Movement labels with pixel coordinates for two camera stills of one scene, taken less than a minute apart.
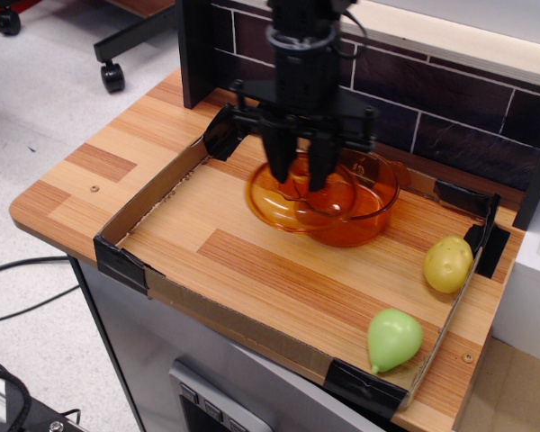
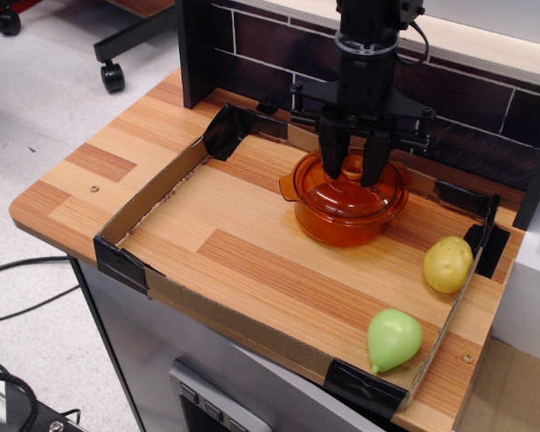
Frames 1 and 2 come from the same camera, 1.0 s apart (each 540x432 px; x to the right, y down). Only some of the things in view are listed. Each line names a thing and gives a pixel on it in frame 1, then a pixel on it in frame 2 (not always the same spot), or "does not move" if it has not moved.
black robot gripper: (307, 95) → (365, 94)
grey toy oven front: (197, 402) does not move
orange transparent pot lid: (293, 205) → (347, 199)
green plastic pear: (393, 337) does not move
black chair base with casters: (112, 78) does not move
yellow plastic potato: (447, 264) does not move
